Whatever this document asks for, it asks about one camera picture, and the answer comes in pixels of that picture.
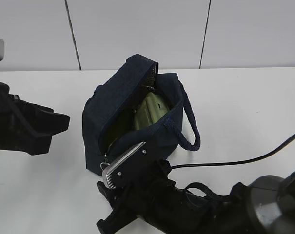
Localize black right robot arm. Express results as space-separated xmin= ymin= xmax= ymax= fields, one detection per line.
xmin=97 ymin=160 xmax=295 ymax=234

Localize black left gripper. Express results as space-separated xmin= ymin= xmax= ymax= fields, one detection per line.
xmin=0 ymin=82 xmax=70 ymax=156

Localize dark navy lunch bag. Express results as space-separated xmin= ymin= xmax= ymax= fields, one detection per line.
xmin=82 ymin=54 xmax=201 ymax=175

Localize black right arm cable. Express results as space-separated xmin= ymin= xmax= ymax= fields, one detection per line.
xmin=170 ymin=130 xmax=295 ymax=170

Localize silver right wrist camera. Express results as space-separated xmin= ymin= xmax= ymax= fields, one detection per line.
xmin=102 ymin=141 xmax=160 ymax=189

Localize green lid glass container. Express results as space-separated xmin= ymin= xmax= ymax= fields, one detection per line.
xmin=104 ymin=92 xmax=170 ymax=148

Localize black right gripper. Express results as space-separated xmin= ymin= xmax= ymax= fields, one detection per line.
xmin=96 ymin=160 xmax=210 ymax=234

